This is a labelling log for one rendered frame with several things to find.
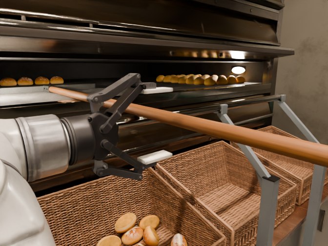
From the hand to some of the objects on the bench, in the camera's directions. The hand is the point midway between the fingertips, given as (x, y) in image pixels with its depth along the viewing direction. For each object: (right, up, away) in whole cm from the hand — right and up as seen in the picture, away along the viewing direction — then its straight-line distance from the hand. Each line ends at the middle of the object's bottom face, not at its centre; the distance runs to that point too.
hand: (164, 123), depth 50 cm
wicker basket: (-14, -54, +39) cm, 68 cm away
